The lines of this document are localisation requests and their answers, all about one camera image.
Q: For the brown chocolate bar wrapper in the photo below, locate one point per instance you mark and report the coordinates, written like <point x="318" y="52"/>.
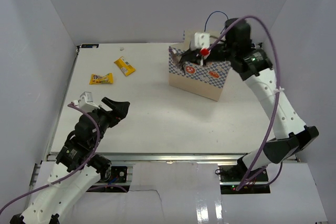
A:
<point x="176" y="58"/>

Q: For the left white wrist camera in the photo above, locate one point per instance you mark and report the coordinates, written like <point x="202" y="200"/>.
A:
<point x="85" y="102"/>

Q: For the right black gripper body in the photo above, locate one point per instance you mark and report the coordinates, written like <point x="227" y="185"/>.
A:
<point x="221" y="51"/>

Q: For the yellow M&M's pack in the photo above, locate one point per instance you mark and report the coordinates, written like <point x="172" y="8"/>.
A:
<point x="98" y="79"/>

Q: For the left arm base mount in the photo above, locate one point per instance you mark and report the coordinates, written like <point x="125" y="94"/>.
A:
<point x="115" y="184"/>

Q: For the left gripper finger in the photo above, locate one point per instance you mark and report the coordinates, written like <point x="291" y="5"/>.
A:
<point x="119" y="110"/>
<point x="109" y="103"/>

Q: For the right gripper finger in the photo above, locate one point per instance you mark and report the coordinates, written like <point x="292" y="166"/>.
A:
<point x="191" y="55"/>
<point x="185" y="61"/>

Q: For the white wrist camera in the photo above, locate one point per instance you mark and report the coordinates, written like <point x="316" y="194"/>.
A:
<point x="85" y="102"/>
<point x="199" y="45"/>

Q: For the yellow snack bar wrapper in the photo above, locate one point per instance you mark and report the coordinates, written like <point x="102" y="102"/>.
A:
<point x="126" y="68"/>

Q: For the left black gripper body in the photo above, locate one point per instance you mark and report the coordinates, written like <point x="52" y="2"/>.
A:
<point x="106" y="120"/>

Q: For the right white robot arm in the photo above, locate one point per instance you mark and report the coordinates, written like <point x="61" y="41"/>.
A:
<point x="287" y="133"/>

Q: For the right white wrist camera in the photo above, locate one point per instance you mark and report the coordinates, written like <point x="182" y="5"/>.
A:
<point x="199" y="45"/>

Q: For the left black corner label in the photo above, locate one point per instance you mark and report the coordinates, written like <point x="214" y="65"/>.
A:
<point x="89" y="46"/>

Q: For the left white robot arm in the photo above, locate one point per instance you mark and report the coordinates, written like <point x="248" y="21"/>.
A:
<point x="77" y="166"/>

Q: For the checkered paper bag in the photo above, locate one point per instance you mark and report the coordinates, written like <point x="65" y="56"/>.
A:
<point x="207" y="81"/>

